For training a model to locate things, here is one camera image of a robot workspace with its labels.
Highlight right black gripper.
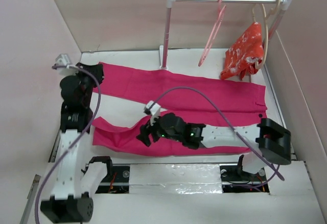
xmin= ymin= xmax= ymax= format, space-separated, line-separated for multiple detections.
xmin=136 ymin=111 xmax=183 ymax=146

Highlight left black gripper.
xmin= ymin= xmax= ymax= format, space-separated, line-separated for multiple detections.
xmin=70 ymin=63 xmax=104 ymax=107

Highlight magenta pink trousers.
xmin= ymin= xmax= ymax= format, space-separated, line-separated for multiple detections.
xmin=92 ymin=64 xmax=267 ymax=157

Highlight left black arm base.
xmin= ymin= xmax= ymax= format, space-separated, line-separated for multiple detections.
xmin=81 ymin=156 xmax=130 ymax=194

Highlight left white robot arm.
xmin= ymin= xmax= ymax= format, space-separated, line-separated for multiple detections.
xmin=34 ymin=63 xmax=114 ymax=223

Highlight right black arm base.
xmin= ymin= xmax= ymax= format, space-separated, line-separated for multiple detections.
xmin=219 ymin=160 xmax=269 ymax=193

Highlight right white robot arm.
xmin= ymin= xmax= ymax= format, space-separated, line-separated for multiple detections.
xmin=137 ymin=113 xmax=291 ymax=180

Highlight beige wooden hanger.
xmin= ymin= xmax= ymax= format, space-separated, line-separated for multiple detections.
xmin=252 ymin=0 xmax=281 ymax=70

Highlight pink plastic hanger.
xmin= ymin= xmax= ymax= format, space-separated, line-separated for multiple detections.
xmin=198 ymin=0 xmax=226 ymax=67

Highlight orange floral garment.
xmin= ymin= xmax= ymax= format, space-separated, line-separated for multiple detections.
xmin=220 ymin=22 xmax=264 ymax=80

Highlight white clothes rack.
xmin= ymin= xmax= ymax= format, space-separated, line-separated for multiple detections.
xmin=159 ymin=0 xmax=293 ymax=70

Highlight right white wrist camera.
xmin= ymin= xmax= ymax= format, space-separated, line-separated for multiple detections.
xmin=144 ymin=101 xmax=161 ymax=125

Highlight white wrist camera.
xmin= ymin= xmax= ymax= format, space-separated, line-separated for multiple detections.
xmin=144 ymin=101 xmax=161 ymax=125
xmin=52 ymin=54 xmax=77 ymax=76

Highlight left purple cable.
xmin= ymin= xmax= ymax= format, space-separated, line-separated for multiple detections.
xmin=34 ymin=64 xmax=101 ymax=224

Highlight purple cable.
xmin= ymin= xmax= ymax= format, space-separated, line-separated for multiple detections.
xmin=144 ymin=86 xmax=286 ymax=182
xmin=34 ymin=64 xmax=101 ymax=224

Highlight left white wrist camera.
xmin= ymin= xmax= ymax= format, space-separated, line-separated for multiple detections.
xmin=52 ymin=54 xmax=77 ymax=76

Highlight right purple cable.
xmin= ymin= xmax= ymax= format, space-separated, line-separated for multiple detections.
xmin=144 ymin=86 xmax=286 ymax=182

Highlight metal side rail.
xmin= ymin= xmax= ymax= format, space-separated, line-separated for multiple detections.
xmin=20 ymin=174 xmax=41 ymax=224

